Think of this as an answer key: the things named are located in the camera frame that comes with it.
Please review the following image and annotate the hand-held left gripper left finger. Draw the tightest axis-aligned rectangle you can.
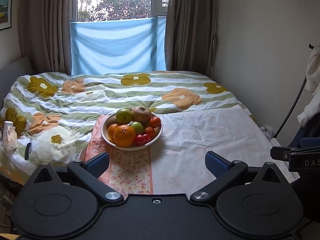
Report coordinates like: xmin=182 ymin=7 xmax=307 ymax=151
xmin=32 ymin=151 xmax=125 ymax=203

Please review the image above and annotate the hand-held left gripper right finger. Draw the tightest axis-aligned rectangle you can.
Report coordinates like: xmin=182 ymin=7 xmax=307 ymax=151
xmin=190 ymin=151 xmax=288 ymax=202

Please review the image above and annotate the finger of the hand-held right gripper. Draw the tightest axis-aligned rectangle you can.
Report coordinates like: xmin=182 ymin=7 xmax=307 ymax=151
xmin=300 ymin=137 xmax=320 ymax=148
xmin=270 ymin=146 xmax=291 ymax=161

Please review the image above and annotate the orange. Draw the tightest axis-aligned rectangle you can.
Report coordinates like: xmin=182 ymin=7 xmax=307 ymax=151
xmin=108 ymin=123 xmax=122 ymax=145
xmin=114 ymin=124 xmax=136 ymax=147

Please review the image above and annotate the green apple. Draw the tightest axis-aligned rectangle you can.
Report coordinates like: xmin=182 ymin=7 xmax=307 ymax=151
xmin=129 ymin=121 xmax=144 ymax=135
xmin=115 ymin=108 xmax=132 ymax=125

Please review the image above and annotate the cream cartoon print bowl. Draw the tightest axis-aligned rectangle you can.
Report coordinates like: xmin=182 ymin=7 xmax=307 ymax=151
xmin=101 ymin=112 xmax=164 ymax=151

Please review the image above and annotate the dark garment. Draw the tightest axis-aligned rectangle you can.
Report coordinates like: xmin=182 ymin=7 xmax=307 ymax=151
xmin=287 ymin=120 xmax=320 ymax=148

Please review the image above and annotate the crumpled plastic bag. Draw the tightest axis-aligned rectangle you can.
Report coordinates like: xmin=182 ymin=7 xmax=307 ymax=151
xmin=259 ymin=124 xmax=275 ymax=140

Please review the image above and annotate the pink floral cloth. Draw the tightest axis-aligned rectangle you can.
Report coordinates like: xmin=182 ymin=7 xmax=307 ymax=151
xmin=85 ymin=115 xmax=153 ymax=198

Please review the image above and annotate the white bed sheet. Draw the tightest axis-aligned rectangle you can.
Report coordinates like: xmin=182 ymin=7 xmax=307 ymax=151
xmin=150 ymin=104 xmax=299 ymax=195

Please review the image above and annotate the brown kiwi with sticker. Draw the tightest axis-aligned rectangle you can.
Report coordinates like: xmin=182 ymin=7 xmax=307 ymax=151
xmin=107 ymin=115 xmax=120 ymax=127

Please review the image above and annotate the wrinkled apple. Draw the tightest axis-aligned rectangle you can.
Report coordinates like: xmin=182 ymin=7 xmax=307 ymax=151
xmin=131 ymin=106 xmax=152 ymax=123

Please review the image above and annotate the floral striped blanket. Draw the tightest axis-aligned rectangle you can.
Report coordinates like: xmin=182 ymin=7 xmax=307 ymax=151
xmin=0 ymin=70 xmax=244 ymax=180

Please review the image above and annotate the white hanging garment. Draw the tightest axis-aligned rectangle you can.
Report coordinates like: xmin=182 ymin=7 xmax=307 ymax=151
xmin=297 ymin=47 xmax=320 ymax=127

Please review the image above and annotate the light blue cloth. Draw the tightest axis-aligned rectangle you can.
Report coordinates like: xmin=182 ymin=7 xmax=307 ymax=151
xmin=70 ymin=17 xmax=167 ymax=75

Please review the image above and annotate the grey headboard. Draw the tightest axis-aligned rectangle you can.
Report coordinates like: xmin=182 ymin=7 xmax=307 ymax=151
xmin=0 ymin=56 xmax=33 ymax=110

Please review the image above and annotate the brown curtain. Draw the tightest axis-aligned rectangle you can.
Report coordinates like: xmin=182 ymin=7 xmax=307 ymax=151
xmin=164 ymin=0 xmax=218 ymax=78
xmin=19 ymin=0 xmax=73 ymax=75

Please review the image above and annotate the framed wall picture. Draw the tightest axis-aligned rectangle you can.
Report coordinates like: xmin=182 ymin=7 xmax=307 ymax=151
xmin=0 ymin=0 xmax=13 ymax=32

